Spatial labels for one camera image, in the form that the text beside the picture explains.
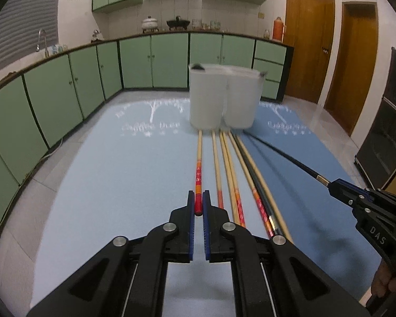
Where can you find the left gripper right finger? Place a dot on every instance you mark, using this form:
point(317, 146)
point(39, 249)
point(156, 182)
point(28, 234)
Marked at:
point(271, 277)

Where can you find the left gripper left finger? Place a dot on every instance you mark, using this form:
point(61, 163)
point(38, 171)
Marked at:
point(126, 277)

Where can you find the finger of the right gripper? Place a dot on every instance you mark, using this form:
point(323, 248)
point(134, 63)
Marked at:
point(346, 197)
point(341, 184)

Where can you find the black chopstick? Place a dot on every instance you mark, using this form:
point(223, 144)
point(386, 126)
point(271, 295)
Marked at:
point(324, 181)
point(264, 203)

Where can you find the red-end bamboo chopstick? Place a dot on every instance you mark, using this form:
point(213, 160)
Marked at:
point(228, 171)
point(198, 181)
point(220, 201)
point(250, 184)

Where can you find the black spoon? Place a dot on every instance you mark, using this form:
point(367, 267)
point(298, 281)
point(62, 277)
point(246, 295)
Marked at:
point(197, 67)

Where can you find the right hand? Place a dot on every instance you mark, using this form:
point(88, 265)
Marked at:
point(383, 281)

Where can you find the dark blue mat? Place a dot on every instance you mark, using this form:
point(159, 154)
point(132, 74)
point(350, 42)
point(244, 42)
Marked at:
point(320, 226)

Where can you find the light blue mat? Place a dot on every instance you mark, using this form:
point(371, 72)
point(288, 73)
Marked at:
point(136, 165)

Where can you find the wooden door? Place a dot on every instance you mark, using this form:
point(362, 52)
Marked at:
point(355, 63)
point(310, 31)

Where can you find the white double utensil holder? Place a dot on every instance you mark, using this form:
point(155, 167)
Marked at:
point(224, 94)

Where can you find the orange thermos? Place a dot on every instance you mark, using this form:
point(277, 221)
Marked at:
point(278, 29)

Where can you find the green lower cabinets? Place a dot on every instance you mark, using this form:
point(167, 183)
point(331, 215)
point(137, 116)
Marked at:
point(41, 104)

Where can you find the black wok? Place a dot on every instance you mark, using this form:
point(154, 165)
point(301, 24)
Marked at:
point(178, 24)

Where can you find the chrome faucet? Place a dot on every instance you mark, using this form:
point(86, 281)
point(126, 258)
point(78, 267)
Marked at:
point(42, 39)

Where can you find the white pot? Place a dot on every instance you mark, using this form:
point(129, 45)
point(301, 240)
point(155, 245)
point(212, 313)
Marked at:
point(149, 25)

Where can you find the grey window blind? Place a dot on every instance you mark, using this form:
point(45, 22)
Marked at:
point(20, 22)

